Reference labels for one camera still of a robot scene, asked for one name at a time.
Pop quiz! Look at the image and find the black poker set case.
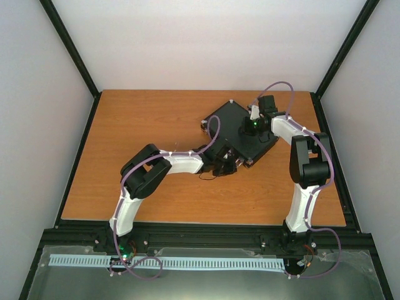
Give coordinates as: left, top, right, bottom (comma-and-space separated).
201, 99, 278, 168

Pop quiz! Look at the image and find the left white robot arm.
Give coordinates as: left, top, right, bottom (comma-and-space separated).
107, 143, 238, 252

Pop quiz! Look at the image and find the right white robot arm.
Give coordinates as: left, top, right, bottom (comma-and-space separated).
241, 95, 334, 234

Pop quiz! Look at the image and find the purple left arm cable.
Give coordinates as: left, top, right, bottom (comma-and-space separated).
109, 115, 223, 279

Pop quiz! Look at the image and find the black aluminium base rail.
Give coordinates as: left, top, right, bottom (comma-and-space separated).
39, 221, 378, 258

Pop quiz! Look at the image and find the right black frame post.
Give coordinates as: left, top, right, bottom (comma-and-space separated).
314, 0, 381, 98

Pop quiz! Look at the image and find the black frame post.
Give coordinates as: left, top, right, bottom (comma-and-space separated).
314, 0, 381, 98
39, 0, 101, 98

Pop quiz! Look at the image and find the light blue cable duct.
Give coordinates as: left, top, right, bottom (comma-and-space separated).
48, 254, 285, 273

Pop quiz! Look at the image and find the left black frame post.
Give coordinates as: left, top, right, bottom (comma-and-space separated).
39, 0, 101, 98

